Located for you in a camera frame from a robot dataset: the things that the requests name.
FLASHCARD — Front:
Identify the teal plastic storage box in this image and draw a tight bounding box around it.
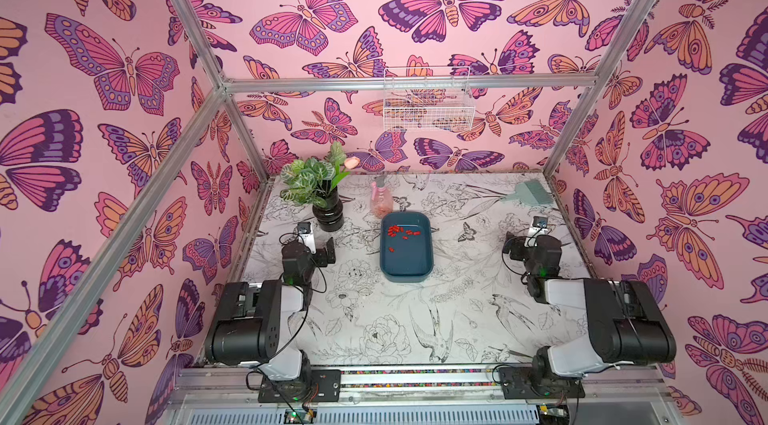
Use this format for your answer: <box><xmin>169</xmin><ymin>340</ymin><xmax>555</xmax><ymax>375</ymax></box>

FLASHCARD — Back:
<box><xmin>380</xmin><ymin>211</ymin><xmax>434</xmax><ymax>283</ymax></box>

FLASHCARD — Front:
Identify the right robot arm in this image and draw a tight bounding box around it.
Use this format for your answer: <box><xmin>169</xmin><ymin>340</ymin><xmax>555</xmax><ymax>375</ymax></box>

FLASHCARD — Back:
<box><xmin>502</xmin><ymin>233</ymin><xmax>677</xmax><ymax>380</ymax></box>

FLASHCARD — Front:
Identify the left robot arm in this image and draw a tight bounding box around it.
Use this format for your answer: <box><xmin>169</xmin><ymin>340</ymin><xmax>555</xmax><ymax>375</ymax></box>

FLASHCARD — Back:
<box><xmin>204</xmin><ymin>238</ymin><xmax>336</xmax><ymax>390</ymax></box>

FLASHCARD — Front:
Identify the green plant in black vase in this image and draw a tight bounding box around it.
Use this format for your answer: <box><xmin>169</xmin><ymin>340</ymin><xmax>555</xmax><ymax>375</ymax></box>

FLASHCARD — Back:
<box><xmin>280</xmin><ymin>142</ymin><xmax>361</xmax><ymax>232</ymax></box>

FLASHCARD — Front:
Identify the pink spray bottle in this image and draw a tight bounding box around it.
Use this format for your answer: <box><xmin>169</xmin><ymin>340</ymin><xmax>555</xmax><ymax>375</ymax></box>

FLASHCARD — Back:
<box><xmin>370</xmin><ymin>176</ymin><xmax>394</xmax><ymax>219</ymax></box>

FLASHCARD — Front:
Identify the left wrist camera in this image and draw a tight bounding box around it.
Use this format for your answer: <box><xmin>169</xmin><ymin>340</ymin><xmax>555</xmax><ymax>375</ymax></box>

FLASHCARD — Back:
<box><xmin>296</xmin><ymin>221</ymin><xmax>316</xmax><ymax>254</ymax></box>

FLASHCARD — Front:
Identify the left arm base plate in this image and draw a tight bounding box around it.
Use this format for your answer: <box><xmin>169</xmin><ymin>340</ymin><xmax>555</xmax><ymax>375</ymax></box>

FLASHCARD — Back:
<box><xmin>258</xmin><ymin>368</ymin><xmax>342</xmax><ymax>404</ymax></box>

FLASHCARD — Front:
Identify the aluminium front rail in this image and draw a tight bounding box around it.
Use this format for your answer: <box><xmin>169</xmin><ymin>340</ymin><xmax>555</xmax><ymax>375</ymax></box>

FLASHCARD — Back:
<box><xmin>171</xmin><ymin>363</ymin><xmax>671</xmax><ymax>407</ymax></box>

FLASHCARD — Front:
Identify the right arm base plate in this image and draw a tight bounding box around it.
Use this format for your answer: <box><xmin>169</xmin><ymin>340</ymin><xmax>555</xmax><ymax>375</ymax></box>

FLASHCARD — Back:
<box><xmin>492</xmin><ymin>365</ymin><xmax>586</xmax><ymax>400</ymax></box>

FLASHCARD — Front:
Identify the white wire basket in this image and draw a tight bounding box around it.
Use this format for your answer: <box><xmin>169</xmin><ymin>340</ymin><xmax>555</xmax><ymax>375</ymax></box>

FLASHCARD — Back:
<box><xmin>380</xmin><ymin>75</ymin><xmax>476</xmax><ymax>134</ymax></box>

